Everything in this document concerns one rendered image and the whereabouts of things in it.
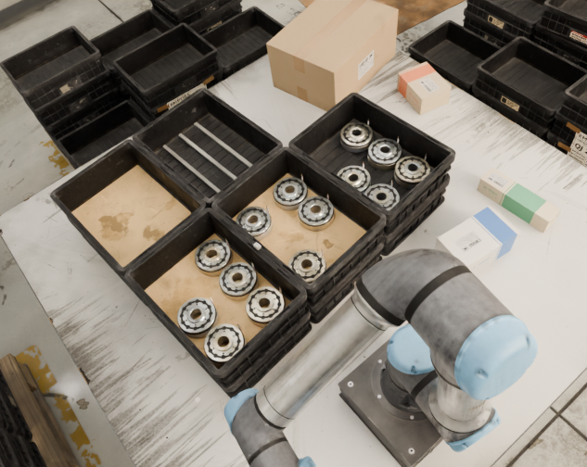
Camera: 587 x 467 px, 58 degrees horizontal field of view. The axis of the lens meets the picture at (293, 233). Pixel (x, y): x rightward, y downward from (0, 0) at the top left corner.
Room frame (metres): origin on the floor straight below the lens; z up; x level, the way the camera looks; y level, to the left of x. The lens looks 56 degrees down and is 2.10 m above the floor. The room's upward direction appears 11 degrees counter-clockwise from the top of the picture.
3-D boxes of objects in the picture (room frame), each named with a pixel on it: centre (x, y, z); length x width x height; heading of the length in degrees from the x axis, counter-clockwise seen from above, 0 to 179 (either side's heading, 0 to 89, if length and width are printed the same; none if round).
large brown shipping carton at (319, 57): (1.65, -0.28, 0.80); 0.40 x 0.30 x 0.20; 133
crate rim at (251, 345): (0.68, 0.22, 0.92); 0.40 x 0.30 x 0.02; 35
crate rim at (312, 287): (0.85, -0.02, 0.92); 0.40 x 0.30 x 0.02; 35
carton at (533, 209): (0.89, -0.70, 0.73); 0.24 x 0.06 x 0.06; 34
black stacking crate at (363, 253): (0.85, -0.02, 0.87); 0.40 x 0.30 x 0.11; 35
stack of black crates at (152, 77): (2.09, 0.43, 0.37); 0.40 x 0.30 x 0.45; 120
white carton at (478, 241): (0.75, -0.52, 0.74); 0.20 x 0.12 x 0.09; 113
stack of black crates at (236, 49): (2.29, 0.08, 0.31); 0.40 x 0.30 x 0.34; 120
